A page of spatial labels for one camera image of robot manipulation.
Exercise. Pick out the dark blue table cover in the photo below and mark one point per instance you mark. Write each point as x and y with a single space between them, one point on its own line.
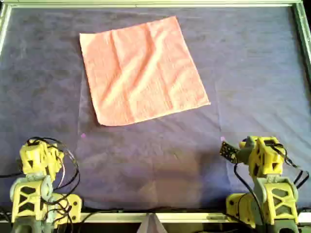
243 72

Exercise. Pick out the black camera circuit board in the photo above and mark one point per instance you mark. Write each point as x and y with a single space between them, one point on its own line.
228 151

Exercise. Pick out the yellow right gripper body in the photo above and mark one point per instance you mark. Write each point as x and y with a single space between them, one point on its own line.
253 148

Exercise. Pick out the aluminium table frame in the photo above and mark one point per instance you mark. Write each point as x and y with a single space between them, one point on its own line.
194 3

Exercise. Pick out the yellow left gripper body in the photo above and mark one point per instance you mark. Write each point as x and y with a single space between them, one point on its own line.
36 146

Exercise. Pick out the grey triangular camera mount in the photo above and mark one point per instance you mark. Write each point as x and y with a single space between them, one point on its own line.
151 224

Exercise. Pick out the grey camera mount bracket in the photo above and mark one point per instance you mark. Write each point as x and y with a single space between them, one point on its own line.
244 156

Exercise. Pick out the yellow left robot arm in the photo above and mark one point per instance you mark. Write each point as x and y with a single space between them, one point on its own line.
24 199

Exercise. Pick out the pink terry cloth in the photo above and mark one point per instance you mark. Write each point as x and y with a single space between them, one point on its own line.
145 72

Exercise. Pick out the yellow right robot arm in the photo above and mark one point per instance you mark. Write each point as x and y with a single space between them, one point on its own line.
279 201

